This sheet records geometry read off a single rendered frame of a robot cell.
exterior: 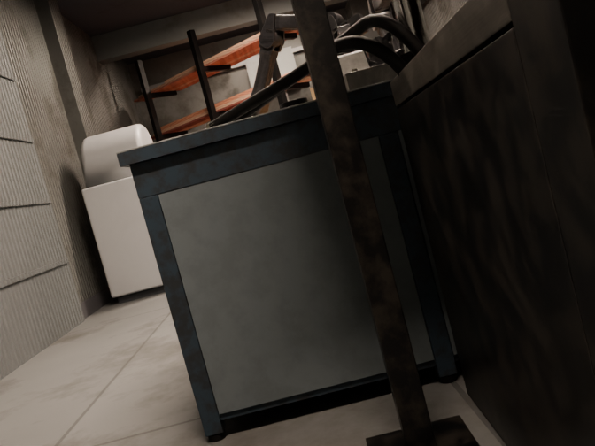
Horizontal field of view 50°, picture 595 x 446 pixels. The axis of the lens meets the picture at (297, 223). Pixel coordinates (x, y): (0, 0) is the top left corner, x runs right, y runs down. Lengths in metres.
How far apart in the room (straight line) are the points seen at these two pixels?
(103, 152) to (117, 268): 0.94
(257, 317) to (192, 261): 0.22
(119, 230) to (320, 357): 3.73
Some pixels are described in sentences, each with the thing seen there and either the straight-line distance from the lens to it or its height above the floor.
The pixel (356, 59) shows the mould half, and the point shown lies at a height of 0.91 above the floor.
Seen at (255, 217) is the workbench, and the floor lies 0.55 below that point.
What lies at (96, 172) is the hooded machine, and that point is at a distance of 5.37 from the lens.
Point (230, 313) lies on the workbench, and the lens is 1.69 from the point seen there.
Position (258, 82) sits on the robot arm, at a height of 1.01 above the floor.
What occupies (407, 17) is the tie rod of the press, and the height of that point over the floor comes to 0.90.
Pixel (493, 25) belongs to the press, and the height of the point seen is 0.73.
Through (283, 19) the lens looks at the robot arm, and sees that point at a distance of 2.44.
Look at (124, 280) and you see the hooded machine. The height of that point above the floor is 0.18.
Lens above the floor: 0.62
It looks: 4 degrees down
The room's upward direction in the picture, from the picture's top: 15 degrees counter-clockwise
